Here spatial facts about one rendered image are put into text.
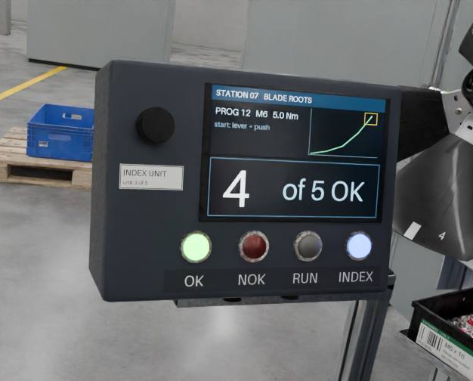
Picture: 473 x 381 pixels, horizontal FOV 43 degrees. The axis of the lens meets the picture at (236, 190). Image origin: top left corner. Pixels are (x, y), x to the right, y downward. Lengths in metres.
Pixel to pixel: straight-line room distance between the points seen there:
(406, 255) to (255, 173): 2.29
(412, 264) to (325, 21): 4.24
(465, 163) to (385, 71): 5.60
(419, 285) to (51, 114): 2.84
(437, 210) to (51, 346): 1.59
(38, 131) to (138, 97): 3.45
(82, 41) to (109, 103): 7.89
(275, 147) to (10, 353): 1.91
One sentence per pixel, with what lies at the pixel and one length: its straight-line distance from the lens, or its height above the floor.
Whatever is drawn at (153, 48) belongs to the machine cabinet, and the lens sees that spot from 8.19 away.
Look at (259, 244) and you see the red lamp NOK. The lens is 0.50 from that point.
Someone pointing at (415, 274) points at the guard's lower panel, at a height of 0.26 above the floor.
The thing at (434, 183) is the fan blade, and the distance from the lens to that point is 1.18.
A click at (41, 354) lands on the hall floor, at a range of 2.32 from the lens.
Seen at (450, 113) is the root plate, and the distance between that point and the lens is 1.35.
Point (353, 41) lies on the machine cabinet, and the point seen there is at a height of 0.94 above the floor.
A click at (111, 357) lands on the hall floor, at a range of 2.30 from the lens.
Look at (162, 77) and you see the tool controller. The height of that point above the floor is 1.24.
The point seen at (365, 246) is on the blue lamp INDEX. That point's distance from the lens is 0.54.
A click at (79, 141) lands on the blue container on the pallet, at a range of 3.90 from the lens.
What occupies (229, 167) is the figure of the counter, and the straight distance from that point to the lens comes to 0.49.
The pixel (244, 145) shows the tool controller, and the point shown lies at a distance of 0.49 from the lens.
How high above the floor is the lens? 1.32
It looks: 19 degrees down
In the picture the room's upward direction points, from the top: 8 degrees clockwise
